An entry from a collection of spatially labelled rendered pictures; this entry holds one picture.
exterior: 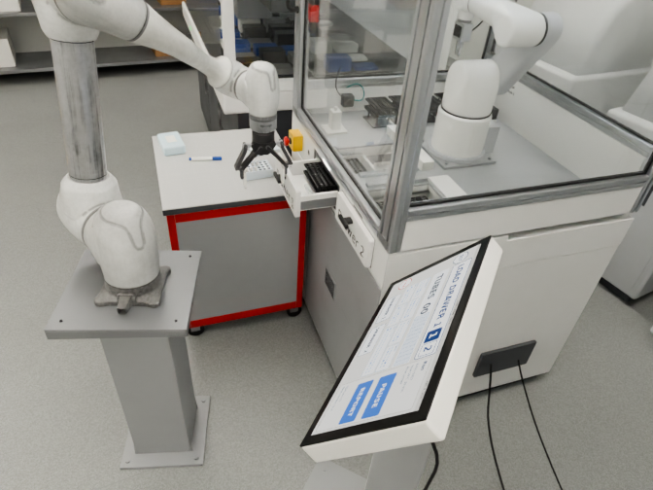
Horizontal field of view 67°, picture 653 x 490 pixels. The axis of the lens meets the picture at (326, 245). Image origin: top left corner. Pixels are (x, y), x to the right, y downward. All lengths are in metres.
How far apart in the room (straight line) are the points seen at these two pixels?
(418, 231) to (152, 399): 1.05
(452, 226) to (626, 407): 1.45
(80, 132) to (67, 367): 1.29
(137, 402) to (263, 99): 1.09
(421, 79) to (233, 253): 1.22
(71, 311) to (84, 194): 0.33
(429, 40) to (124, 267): 0.96
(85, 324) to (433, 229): 1.00
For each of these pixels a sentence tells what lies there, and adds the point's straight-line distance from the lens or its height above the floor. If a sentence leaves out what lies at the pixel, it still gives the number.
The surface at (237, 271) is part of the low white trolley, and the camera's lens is 2.20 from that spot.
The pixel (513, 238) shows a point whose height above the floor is 0.92.
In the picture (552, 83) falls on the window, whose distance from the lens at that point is 1.45.
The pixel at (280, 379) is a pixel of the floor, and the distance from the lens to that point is 2.28.
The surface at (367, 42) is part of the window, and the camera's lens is 1.50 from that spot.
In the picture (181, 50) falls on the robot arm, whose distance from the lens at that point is 1.40.
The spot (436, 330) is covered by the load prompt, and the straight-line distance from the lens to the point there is 0.95.
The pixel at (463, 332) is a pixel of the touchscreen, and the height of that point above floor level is 1.19.
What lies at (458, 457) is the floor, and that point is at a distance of 2.20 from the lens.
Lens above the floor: 1.83
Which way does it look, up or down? 38 degrees down
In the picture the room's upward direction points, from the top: 5 degrees clockwise
